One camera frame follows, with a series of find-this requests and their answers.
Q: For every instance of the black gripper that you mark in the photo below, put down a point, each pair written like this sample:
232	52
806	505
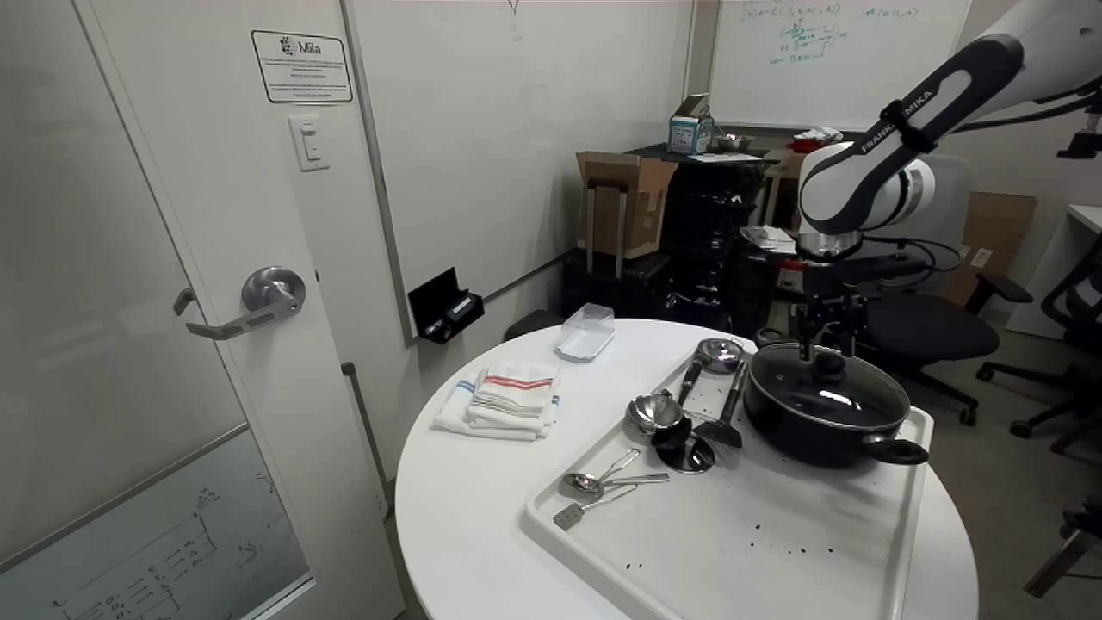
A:
839	300

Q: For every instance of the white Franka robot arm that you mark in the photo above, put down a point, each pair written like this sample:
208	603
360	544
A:
897	149

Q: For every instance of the black cooking pot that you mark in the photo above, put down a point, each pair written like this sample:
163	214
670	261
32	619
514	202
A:
803	441

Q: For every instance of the grey office chair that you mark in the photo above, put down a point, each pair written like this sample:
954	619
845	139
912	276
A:
930	330

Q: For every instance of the white papers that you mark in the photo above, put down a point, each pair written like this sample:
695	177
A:
768	238

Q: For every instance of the black serving spoon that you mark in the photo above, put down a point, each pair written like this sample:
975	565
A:
719	432

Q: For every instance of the black cabinet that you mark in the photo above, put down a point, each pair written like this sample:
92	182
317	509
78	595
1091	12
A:
710	230

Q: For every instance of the black measuring scoop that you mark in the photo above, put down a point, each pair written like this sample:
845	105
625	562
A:
676	441

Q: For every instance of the metal measuring cup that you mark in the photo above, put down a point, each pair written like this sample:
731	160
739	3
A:
655	412

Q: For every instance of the red and white items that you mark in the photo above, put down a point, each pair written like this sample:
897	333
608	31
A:
812	135

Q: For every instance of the flat cardboard box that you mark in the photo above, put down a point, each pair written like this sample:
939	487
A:
998	224

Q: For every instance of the black low case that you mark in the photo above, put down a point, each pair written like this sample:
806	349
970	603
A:
608	288

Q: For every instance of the open cardboard box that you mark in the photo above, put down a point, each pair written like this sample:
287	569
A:
625	207

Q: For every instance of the clear plastic container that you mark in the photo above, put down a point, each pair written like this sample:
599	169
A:
586	335

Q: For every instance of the black office chair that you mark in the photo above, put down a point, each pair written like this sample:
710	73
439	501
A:
1078	311

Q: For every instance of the blue box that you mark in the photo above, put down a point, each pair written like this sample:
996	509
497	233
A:
688	130

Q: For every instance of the white plastic tray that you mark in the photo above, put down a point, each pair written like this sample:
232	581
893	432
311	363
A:
688	554

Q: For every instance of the small whiteboard with writing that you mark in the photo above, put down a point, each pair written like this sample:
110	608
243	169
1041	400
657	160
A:
839	55

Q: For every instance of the white desk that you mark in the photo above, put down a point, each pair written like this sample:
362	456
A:
1089	217

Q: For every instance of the small metal measuring spoons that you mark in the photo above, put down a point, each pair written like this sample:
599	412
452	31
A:
586	484

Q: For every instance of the black stand leg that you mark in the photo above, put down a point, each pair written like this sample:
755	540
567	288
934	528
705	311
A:
1063	557

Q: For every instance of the grey square tag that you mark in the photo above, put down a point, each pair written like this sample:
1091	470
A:
569	519

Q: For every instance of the folded white cloth red stripe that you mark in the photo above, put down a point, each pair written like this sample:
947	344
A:
511	396

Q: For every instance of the black marker holder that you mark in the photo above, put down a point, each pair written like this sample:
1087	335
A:
443	304

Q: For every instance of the white door sign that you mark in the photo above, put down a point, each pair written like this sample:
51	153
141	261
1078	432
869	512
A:
300	68

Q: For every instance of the white door with glass panel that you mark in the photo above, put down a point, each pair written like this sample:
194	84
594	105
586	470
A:
227	207

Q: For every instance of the black mounting bracket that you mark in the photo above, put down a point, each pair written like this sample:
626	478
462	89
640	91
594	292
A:
1087	146

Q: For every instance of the white light switch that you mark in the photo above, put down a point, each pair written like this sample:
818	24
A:
311	144

